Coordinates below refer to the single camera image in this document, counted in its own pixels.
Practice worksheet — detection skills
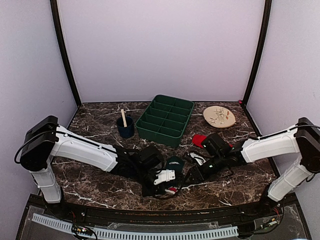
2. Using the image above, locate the left black frame post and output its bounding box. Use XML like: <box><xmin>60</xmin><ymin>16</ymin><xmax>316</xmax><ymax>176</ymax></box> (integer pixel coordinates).
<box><xmin>49</xmin><ymin>0</ymin><xmax>82</xmax><ymax>108</ymax></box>

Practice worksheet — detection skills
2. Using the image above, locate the dark blue mug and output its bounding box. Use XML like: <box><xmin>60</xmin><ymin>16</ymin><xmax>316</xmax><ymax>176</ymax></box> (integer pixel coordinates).
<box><xmin>116</xmin><ymin>116</ymin><xmax>135</xmax><ymax>139</ymax></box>

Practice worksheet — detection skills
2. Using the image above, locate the right black frame post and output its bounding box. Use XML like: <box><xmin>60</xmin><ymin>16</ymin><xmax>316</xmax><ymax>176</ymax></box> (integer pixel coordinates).
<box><xmin>242</xmin><ymin>0</ymin><xmax>272</xmax><ymax>108</ymax></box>

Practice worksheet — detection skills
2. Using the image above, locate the green compartment tray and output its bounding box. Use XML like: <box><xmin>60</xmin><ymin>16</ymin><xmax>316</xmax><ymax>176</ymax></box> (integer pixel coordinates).
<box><xmin>135</xmin><ymin>94</ymin><xmax>195</xmax><ymax>148</ymax></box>

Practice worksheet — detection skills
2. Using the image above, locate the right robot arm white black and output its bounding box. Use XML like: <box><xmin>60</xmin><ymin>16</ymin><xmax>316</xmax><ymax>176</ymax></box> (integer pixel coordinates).
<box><xmin>188</xmin><ymin>117</ymin><xmax>320</xmax><ymax>217</ymax></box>

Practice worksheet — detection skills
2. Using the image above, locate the wooden stick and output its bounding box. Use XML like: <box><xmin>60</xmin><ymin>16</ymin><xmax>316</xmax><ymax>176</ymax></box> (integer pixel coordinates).
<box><xmin>120</xmin><ymin>108</ymin><xmax>128</xmax><ymax>128</ymax></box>

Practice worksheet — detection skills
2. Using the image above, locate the beige decorated plate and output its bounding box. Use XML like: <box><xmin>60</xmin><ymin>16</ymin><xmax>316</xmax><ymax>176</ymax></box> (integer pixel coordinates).
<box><xmin>203</xmin><ymin>105</ymin><xmax>236</xmax><ymax>129</ymax></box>

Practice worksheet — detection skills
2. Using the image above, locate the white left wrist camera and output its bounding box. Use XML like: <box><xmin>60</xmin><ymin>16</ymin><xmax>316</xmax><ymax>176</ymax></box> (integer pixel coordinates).
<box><xmin>153</xmin><ymin>169</ymin><xmax>176</xmax><ymax>186</ymax></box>

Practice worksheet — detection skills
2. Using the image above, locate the black frame post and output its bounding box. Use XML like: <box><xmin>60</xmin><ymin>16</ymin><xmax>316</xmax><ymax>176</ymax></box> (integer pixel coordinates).
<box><xmin>242</xmin><ymin>0</ymin><xmax>272</xmax><ymax>108</ymax></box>
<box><xmin>49</xmin><ymin>0</ymin><xmax>82</xmax><ymax>108</ymax></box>

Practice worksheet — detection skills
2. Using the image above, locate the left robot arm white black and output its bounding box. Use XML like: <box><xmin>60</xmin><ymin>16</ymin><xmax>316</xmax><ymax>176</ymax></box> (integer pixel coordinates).
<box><xmin>14</xmin><ymin>115</ymin><xmax>177</xmax><ymax>218</ymax></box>

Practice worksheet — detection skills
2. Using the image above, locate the red santa sock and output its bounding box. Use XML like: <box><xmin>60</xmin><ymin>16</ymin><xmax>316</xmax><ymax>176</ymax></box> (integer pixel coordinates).
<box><xmin>192</xmin><ymin>134</ymin><xmax>207</xmax><ymax>148</ymax></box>

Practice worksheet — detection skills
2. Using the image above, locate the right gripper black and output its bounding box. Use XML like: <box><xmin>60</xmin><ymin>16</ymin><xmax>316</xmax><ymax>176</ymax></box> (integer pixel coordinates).
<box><xmin>183</xmin><ymin>152</ymin><xmax>226</xmax><ymax>185</ymax></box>

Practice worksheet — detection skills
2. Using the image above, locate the dark green sock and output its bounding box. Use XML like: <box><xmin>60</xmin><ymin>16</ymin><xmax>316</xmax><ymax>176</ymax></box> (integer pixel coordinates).
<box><xmin>165</xmin><ymin>156</ymin><xmax>185</xmax><ymax>174</ymax></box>

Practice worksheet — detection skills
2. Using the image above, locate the black front rail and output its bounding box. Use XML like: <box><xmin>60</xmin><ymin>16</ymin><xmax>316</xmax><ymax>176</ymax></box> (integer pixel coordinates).
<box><xmin>56</xmin><ymin>202</ymin><xmax>263</xmax><ymax>224</ymax></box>

